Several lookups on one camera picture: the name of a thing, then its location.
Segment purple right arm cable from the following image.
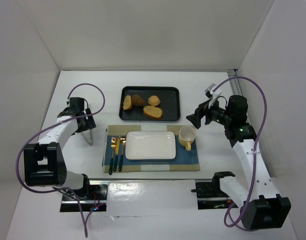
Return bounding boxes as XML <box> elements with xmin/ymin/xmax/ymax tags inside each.
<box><xmin>212</xmin><ymin>76</ymin><xmax>269</xmax><ymax>230</ymax></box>

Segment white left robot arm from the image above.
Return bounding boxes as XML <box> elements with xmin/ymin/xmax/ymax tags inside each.
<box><xmin>24</xmin><ymin>97</ymin><xmax>96</xmax><ymax>198</ymax></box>

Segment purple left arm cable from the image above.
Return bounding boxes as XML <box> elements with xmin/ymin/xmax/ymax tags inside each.
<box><xmin>16</xmin><ymin>83</ymin><xmax>106</xmax><ymax>238</ymax></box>

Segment seeded bread slice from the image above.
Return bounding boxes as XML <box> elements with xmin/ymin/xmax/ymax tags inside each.
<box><xmin>143</xmin><ymin>105</ymin><xmax>163</xmax><ymax>120</ymax></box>

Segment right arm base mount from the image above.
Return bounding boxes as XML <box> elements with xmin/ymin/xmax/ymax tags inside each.
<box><xmin>191</xmin><ymin>179</ymin><xmax>232</xmax><ymax>210</ymax></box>

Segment gold fork green handle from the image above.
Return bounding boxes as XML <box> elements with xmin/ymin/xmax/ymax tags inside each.
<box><xmin>108</xmin><ymin>137</ymin><xmax>117</xmax><ymax>175</ymax></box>

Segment gold knife green handle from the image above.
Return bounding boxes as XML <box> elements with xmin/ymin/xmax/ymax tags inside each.
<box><xmin>113</xmin><ymin>136</ymin><xmax>121</xmax><ymax>172</ymax></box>

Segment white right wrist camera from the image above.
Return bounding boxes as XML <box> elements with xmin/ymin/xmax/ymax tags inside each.
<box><xmin>205</xmin><ymin>83</ymin><xmax>222</xmax><ymax>108</ymax></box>

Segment brown croissant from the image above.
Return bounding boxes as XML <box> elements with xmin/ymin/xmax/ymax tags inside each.
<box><xmin>131</xmin><ymin>94</ymin><xmax>145</xmax><ymax>107</ymax></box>

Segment aluminium frame rail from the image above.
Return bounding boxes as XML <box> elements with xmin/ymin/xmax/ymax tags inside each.
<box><xmin>227</xmin><ymin>69</ymin><xmax>243</xmax><ymax>96</ymax></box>

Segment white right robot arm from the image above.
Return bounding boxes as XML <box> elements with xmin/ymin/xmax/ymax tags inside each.
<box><xmin>186</xmin><ymin>95</ymin><xmax>291</xmax><ymax>231</ymax></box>

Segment gold spoon green handle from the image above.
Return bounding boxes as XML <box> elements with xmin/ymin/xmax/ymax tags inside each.
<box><xmin>118</xmin><ymin>136</ymin><xmax>126</xmax><ymax>172</ymax></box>

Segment metal kitchen tongs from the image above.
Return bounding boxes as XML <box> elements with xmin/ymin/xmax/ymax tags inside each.
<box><xmin>81</xmin><ymin>129</ymin><xmax>93</xmax><ymax>146</ymax></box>

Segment black baking tray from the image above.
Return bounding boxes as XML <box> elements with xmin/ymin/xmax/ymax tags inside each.
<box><xmin>119</xmin><ymin>86</ymin><xmax>180</xmax><ymax>122</ymax></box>

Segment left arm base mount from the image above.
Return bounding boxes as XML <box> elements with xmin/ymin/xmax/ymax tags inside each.
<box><xmin>60</xmin><ymin>180</ymin><xmax>108</xmax><ymax>213</ymax></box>

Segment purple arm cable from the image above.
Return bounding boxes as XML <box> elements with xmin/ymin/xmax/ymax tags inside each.
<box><xmin>16</xmin><ymin>83</ymin><xmax>106</xmax><ymax>238</ymax></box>
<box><xmin>212</xmin><ymin>76</ymin><xmax>269</xmax><ymax>230</ymax></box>

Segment round yellow bun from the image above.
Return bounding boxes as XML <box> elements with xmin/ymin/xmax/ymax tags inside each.
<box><xmin>148</xmin><ymin>95</ymin><xmax>161</xmax><ymax>107</ymax></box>

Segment small bread slice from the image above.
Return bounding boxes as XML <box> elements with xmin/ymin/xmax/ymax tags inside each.
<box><xmin>123</xmin><ymin>95</ymin><xmax>133</xmax><ymax>111</ymax></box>

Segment yellow white mug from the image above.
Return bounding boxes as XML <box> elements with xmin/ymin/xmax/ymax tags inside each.
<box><xmin>178</xmin><ymin>126</ymin><xmax>196</xmax><ymax>151</ymax></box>

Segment white rectangular plate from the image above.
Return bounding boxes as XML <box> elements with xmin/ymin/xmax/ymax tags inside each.
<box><xmin>125</xmin><ymin>131</ymin><xmax>176</xmax><ymax>161</ymax></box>

